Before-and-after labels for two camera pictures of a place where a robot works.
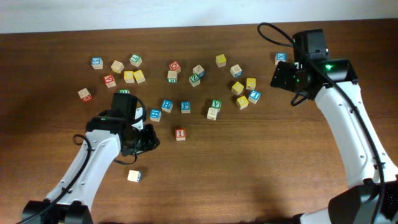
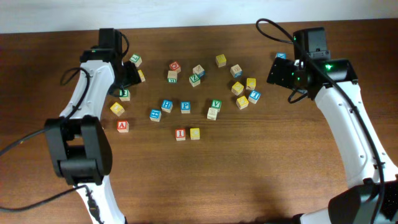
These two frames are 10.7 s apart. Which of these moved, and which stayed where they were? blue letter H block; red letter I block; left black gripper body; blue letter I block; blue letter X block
Moved: left black gripper body
Stayed: red letter I block; blue letter H block; blue letter I block; blue letter X block
